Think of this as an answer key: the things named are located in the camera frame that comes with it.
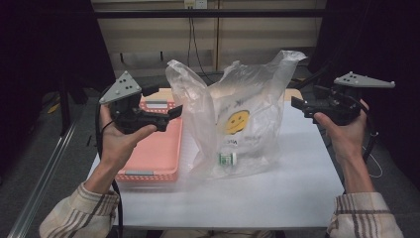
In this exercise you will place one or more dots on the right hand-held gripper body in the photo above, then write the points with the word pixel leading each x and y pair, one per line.
pixel 340 105

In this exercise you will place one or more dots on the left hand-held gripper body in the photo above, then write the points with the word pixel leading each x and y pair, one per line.
pixel 127 112

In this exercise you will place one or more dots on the pink perforated plastic basket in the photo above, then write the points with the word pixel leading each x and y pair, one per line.
pixel 155 148

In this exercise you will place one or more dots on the clear smiley print plastic bag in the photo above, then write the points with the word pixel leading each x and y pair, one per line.
pixel 251 99

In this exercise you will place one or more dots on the small green white packet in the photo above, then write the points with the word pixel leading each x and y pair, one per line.
pixel 227 159

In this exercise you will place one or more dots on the person's left hand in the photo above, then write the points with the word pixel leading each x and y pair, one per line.
pixel 115 145

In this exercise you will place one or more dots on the person's right hand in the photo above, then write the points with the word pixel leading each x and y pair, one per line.
pixel 346 140

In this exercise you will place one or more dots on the black metal stand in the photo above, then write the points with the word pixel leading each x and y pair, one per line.
pixel 65 105

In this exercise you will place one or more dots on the black horizontal shelf bar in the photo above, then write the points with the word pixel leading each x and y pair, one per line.
pixel 211 13

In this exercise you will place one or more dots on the white wall socket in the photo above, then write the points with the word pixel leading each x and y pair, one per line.
pixel 195 4

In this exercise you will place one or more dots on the metal floor rail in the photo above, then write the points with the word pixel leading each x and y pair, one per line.
pixel 43 185

